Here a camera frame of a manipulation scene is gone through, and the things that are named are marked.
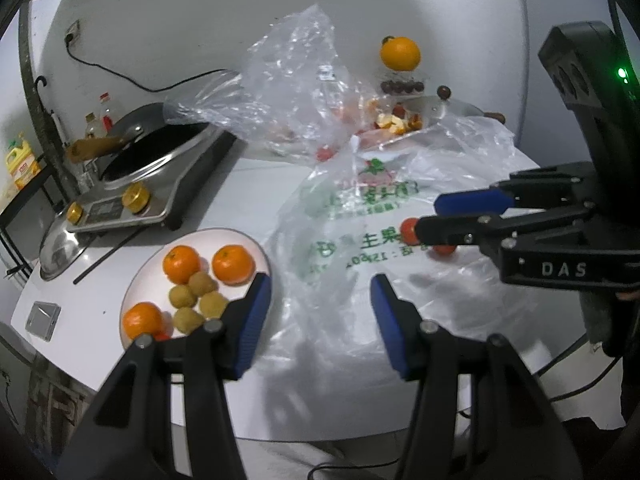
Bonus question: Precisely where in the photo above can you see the tan longan fruit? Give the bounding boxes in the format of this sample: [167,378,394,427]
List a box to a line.
[198,290,229,320]
[168,285,198,309]
[188,271,218,298]
[172,308,206,335]

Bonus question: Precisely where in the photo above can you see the large mandarin orange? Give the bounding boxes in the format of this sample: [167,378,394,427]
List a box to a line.
[212,245,256,286]

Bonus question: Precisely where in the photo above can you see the red cherry tomato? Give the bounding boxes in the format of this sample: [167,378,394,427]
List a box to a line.
[400,218,420,246]
[151,330,171,342]
[432,245,457,257]

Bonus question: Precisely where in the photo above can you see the small mandarin orange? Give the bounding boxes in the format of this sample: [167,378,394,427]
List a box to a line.
[122,302,165,340]

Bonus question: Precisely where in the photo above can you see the white round plate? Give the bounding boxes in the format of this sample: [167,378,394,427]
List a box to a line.
[119,228,270,348]

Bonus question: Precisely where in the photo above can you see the flat printed plastic bag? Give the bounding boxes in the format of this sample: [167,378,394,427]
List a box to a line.
[249,114,547,441]

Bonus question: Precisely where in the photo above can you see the steel saucepan with lid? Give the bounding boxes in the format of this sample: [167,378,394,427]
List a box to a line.
[404,86,506,126]

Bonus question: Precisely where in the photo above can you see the black chopstick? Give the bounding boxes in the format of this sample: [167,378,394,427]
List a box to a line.
[72,226,147,285]

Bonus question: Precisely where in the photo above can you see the orange peel pieces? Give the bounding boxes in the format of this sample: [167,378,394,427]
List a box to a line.
[374,104,424,136]

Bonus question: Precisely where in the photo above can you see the steel induction cooker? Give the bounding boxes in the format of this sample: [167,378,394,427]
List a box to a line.
[70,124,236,233]

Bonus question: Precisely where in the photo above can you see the clear box of dark fruit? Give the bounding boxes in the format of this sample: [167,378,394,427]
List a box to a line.
[380,73,425,96]

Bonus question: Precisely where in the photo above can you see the yellow orange on box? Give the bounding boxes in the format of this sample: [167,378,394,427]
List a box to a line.
[380,36,421,72]

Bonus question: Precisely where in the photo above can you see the steel dome pot lid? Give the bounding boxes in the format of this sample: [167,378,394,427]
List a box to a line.
[39,211,96,282]

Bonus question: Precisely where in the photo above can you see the grey smartphone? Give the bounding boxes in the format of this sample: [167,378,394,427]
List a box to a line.
[25,301,61,341]

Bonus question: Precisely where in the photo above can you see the crumpled clear plastic bag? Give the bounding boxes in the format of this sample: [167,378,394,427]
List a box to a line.
[164,4,383,164]

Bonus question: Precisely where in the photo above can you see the oil bottle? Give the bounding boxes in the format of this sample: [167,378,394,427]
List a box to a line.
[85,113,103,139]

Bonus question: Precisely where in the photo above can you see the black metal rack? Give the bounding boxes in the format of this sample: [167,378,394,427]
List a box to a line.
[0,154,68,281]

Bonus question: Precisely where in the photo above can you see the red capped sauce bottle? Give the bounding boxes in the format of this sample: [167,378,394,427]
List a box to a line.
[100,92,116,132]

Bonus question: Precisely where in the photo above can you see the black umbrella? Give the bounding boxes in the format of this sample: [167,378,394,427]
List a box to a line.
[34,75,68,160]

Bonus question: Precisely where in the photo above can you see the yellow detergent jug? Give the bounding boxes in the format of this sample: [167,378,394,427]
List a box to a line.
[6,132,41,190]

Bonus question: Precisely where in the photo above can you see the black wok with wooden handle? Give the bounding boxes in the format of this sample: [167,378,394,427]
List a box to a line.
[66,103,208,181]

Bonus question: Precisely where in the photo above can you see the cooker power cable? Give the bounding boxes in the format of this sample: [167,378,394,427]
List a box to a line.
[64,39,241,94]

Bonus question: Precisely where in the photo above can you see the left wall socket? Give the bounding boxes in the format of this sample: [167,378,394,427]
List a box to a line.
[64,20,80,47]

